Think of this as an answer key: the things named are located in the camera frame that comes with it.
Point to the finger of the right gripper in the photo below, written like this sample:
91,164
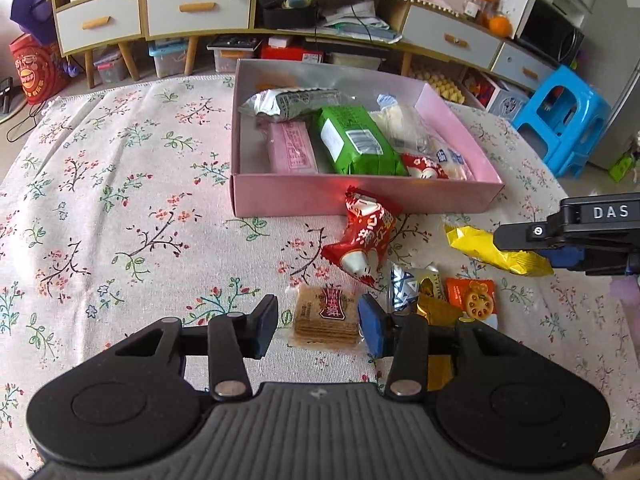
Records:
527,236
566,257

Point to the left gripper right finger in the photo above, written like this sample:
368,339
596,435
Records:
404,337

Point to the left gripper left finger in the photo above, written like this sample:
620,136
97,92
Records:
226,341

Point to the yellow snack bag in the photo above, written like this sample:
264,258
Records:
479,245

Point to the brown beef cracker pack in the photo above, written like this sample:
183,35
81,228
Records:
324,317

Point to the green snack pack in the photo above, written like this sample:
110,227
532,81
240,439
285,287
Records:
355,144

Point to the gold foil snack packet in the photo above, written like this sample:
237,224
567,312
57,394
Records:
441,317

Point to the blue triangle snack packet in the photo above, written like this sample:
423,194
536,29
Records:
408,284

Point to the orange white biscuit pack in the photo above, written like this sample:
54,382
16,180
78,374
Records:
475,298

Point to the red candy snack bag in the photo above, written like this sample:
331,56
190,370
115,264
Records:
362,249

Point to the blue plastic stool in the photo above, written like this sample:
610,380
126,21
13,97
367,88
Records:
563,122

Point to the red snack in box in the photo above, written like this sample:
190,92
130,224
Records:
422,167

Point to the white printed carton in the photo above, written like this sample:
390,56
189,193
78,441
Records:
494,95

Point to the yellow egg tray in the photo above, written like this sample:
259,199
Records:
445,87

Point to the clear white snack bag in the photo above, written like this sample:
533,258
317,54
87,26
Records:
402,126

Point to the floral tablecloth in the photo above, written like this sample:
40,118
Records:
117,212

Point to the pink snack pack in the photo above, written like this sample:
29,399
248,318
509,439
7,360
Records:
289,148

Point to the black microwave oven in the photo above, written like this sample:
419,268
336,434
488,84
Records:
546,31

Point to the orange fruit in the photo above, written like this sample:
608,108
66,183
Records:
500,26

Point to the silver green snack bag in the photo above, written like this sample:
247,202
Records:
285,104

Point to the red flat box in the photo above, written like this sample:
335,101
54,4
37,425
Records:
290,53

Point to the clear storage bin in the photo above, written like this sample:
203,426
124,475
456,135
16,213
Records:
169,57

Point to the red lantern bag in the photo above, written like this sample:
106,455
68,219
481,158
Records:
39,67

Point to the wooden tv cabinet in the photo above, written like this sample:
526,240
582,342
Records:
413,28

